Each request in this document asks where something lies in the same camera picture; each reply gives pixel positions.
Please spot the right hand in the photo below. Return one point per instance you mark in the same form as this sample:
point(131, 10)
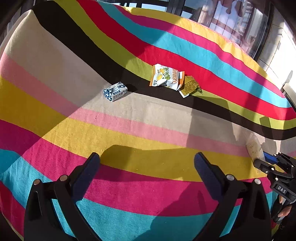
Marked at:
point(284, 211)

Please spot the striped colourful tablecloth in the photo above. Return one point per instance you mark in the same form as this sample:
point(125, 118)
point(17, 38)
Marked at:
point(56, 61)

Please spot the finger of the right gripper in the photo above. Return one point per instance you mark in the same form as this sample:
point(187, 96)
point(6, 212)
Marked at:
point(263, 166)
point(272, 159)

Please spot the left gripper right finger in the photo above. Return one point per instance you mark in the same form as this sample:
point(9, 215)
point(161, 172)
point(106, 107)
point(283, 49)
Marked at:
point(253, 221)

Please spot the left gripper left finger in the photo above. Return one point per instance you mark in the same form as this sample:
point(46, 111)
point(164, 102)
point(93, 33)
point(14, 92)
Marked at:
point(41, 221)

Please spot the blue white candy packet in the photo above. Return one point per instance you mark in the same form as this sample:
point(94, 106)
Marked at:
point(114, 92)

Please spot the green white snack packet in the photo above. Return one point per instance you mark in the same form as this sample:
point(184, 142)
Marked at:
point(167, 77)

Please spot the green pea snack packet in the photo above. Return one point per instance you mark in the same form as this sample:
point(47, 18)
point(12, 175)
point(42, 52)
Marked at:
point(190, 86)

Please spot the white cream snack packet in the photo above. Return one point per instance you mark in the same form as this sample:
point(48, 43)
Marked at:
point(254, 148)

